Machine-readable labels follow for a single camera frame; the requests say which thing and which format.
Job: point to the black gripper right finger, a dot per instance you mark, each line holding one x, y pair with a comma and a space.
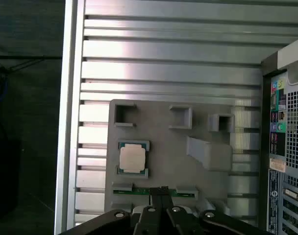
174, 216

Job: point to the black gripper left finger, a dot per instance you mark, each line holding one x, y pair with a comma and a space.
149, 220

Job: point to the CPU with silver top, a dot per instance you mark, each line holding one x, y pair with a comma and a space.
132, 157

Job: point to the green RAM stick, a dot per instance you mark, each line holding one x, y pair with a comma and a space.
139, 192

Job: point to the grey plastic parts rack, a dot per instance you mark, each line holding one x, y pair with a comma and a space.
168, 166

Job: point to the grey PC case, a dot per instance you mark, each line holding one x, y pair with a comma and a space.
292, 151

